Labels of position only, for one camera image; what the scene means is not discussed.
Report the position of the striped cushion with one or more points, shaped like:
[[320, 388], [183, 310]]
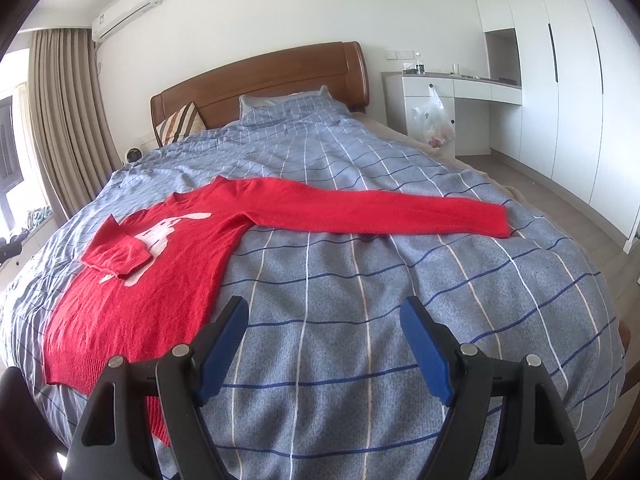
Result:
[[177, 124]]

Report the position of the white air conditioner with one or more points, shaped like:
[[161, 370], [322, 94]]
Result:
[[127, 7]]

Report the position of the white wardrobe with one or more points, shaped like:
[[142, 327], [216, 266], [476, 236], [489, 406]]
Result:
[[550, 85]]

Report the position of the wooden headboard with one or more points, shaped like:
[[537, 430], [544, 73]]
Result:
[[260, 80]]

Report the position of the white plastic bag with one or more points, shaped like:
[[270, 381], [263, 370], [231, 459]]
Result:
[[434, 122]]

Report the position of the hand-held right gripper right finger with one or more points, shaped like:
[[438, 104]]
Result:
[[425, 350]]

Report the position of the grey pillow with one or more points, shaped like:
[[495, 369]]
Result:
[[280, 102]]

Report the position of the white wall socket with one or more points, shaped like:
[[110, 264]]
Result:
[[398, 54]]

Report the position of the white desk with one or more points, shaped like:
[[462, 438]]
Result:
[[450, 105]]

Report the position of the beige curtain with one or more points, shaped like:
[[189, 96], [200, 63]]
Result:
[[70, 120]]

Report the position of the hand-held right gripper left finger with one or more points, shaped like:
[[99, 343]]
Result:
[[220, 355]]

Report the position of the plastic water bottle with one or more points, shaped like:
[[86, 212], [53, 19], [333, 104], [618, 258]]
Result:
[[418, 62]]

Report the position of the red knit sweater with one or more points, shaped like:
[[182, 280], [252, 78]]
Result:
[[165, 270]]

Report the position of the blue checked duvet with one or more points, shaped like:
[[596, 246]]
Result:
[[350, 260]]

